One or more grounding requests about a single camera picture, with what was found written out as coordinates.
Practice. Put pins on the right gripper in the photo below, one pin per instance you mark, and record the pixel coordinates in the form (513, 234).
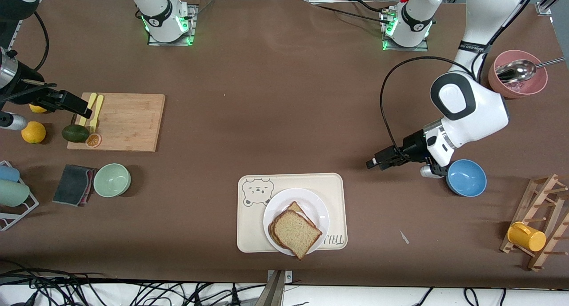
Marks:
(23, 94)

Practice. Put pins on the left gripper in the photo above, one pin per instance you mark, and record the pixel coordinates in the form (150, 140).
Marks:
(412, 147)

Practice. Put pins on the white round plate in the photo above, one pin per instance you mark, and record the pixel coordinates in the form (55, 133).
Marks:
(306, 203)

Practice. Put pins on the plain brown bread slice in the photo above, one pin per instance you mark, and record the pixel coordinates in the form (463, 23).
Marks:
(295, 232)

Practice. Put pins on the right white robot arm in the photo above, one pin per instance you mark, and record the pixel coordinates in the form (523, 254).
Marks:
(162, 19)

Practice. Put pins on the silver metal clamp plate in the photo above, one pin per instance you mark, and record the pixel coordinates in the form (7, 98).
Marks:
(289, 277)

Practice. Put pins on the yellow plastic knife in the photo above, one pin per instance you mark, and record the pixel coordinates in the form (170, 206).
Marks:
(90, 102)

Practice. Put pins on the green avocado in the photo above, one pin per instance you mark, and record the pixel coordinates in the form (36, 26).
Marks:
(75, 133)

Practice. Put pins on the yellow lemon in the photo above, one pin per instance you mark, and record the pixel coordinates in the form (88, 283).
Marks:
(38, 109)

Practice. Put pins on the yellow plastic fork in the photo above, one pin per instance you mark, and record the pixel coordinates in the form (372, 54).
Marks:
(98, 106)

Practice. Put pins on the whole orange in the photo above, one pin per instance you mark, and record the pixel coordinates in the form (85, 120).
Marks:
(34, 132)

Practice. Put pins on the halved orange slice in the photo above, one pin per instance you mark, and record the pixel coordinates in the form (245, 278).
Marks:
(93, 140)

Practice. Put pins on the wooden cutting board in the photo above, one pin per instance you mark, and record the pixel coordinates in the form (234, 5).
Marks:
(133, 123)

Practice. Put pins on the dark grey cloth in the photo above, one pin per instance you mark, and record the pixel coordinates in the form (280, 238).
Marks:
(71, 183)

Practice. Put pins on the cream bear print tray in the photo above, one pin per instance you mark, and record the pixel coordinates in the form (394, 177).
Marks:
(311, 181)

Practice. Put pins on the small grey paper scrap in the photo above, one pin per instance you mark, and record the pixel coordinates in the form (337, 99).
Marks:
(404, 237)

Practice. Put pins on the blue bowl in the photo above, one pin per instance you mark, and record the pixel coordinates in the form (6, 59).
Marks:
(469, 179)

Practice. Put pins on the pale green bowl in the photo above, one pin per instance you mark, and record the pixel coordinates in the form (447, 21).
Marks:
(111, 180)

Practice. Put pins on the light blue cup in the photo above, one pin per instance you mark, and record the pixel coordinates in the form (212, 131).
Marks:
(9, 173)

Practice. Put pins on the pale green cup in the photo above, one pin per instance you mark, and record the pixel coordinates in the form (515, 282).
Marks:
(13, 193)

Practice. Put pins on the pink bowl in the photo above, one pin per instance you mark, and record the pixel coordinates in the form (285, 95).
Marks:
(495, 86)

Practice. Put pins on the wooden mug rack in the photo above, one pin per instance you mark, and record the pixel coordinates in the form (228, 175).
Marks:
(521, 208)

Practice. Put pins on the pink crystal bits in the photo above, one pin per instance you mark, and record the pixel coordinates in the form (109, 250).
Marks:
(515, 87)

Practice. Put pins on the metal scoop spoon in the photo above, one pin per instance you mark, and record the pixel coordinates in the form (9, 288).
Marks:
(515, 70)

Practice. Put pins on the yellow mug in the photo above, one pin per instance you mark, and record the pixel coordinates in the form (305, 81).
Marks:
(529, 238)

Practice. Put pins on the grey metal strut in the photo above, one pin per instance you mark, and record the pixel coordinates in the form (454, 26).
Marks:
(272, 292)

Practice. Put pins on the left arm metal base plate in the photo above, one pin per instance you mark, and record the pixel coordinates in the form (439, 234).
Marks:
(422, 48)

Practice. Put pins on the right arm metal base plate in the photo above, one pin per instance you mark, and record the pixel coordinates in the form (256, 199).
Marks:
(194, 21)

